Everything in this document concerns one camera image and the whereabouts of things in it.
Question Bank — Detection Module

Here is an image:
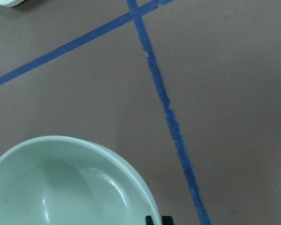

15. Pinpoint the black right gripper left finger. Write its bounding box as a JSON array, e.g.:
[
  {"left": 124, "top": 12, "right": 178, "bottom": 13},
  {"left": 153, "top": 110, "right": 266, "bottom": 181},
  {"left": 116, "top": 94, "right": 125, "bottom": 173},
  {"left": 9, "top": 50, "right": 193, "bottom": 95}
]
[{"left": 145, "top": 216, "right": 155, "bottom": 225}]

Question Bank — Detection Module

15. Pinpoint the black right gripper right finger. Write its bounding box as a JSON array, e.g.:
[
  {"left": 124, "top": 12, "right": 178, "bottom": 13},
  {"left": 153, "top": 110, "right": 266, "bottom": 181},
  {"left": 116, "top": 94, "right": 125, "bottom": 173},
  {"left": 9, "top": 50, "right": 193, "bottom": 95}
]
[{"left": 161, "top": 216, "right": 174, "bottom": 225}]

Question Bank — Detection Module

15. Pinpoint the green bowl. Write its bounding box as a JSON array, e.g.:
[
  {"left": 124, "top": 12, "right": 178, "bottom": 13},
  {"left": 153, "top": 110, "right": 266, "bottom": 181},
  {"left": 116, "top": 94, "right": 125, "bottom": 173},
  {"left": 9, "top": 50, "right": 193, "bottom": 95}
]
[{"left": 0, "top": 136, "right": 162, "bottom": 225}]

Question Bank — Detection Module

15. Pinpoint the cream bear tray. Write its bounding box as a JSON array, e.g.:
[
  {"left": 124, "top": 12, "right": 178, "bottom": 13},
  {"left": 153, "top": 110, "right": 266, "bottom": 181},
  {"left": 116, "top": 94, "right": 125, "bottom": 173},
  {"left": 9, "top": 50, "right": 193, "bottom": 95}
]
[{"left": 0, "top": 0, "right": 23, "bottom": 8}]

